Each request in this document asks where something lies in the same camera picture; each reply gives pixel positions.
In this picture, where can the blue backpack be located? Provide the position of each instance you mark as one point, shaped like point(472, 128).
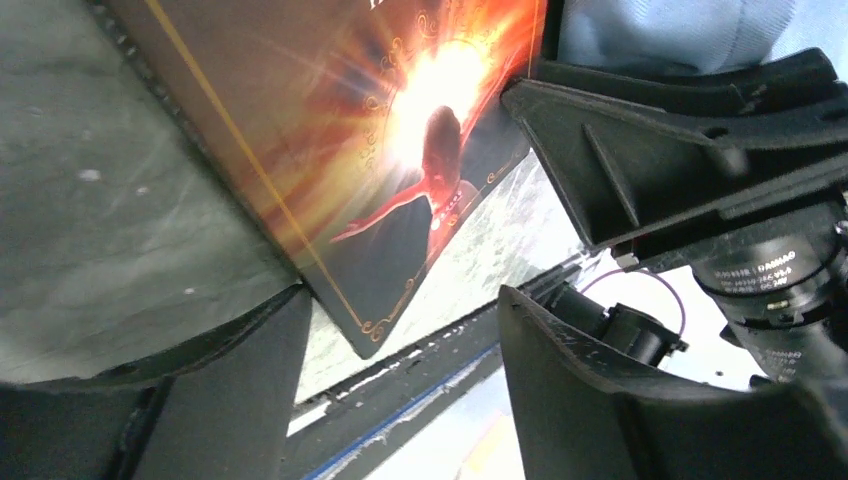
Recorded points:
point(691, 37)

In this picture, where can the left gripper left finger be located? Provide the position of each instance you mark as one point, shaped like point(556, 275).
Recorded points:
point(216, 406)

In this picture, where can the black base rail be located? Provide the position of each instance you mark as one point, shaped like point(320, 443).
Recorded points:
point(347, 421)

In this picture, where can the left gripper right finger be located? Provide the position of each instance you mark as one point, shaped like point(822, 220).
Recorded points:
point(583, 410)

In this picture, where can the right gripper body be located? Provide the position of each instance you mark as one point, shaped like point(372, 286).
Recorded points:
point(777, 273)

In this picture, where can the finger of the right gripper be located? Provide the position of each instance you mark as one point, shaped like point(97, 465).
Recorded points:
point(631, 156)

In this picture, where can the dark cover book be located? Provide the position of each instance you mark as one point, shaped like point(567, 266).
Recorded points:
point(360, 134)

